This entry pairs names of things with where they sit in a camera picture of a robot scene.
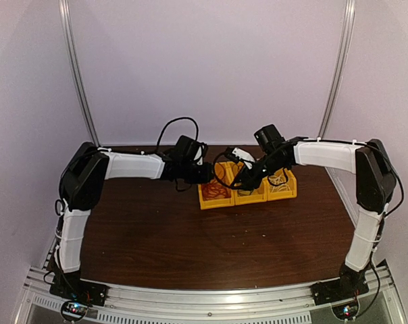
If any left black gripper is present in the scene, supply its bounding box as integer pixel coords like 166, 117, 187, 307
180, 161, 214, 184

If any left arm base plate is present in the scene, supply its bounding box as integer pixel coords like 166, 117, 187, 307
49, 281, 108, 306

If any red cable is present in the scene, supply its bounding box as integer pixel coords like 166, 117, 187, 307
202, 180, 232, 200

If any right aluminium frame post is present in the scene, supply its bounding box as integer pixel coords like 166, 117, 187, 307
318, 0, 356, 138

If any left aluminium frame post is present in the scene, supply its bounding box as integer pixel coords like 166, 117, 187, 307
58, 0, 100, 146

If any black camera cable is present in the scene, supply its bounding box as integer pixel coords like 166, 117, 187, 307
156, 117, 200, 156
212, 151, 292, 190

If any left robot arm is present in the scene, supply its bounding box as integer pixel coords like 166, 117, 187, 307
53, 136, 213, 300

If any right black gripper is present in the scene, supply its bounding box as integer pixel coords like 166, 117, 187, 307
231, 153, 286, 190

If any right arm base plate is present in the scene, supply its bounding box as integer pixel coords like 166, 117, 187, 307
310, 279, 369, 306

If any aluminium frame post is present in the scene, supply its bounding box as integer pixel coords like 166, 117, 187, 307
58, 0, 100, 146
318, 0, 356, 138

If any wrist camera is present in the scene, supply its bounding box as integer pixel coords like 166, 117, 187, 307
194, 142, 208, 165
224, 147, 255, 169

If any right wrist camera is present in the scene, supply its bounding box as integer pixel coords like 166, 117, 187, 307
224, 147, 255, 169

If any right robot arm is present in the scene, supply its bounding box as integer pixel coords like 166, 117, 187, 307
225, 124, 400, 298

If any left black camera cable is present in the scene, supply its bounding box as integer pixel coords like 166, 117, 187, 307
156, 117, 200, 156

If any white cable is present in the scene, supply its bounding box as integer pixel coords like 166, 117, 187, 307
267, 171, 296, 195

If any right black camera cable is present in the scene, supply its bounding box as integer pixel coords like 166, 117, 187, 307
212, 151, 292, 190

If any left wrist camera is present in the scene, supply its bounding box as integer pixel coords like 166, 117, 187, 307
194, 142, 208, 165

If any front aluminium rail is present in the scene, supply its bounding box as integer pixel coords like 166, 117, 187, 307
11, 266, 408, 323

